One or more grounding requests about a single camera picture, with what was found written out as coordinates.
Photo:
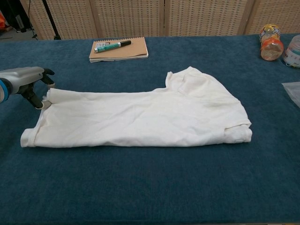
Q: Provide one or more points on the black tripod stand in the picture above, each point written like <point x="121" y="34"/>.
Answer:
<point x="50" y="21"/>

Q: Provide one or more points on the brown spiral notebook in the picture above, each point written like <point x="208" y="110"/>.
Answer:
<point x="131" y="49"/>

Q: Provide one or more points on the green white marker pen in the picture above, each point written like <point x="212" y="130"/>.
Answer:
<point x="110" y="47"/>

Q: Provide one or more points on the clear jar of coloured clips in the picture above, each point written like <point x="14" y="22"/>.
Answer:
<point x="293" y="54"/>

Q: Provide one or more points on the orange drink bottle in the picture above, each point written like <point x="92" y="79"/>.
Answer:
<point x="272" y="47"/>

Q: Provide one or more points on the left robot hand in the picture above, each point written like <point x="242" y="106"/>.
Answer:
<point x="23" y="75"/>

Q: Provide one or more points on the white garment in clear bag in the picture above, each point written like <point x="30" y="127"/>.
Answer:
<point x="294" y="91"/>

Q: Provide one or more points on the blue carpet table cover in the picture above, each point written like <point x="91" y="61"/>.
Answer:
<point x="150" y="199"/>

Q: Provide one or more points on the wicker folding screen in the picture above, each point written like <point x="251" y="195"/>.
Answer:
<point x="129" y="18"/>

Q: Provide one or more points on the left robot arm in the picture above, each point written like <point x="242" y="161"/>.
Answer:
<point x="4" y="91"/>

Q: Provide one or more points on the white t-shirt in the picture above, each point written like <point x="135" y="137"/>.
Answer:
<point x="140" y="117"/>

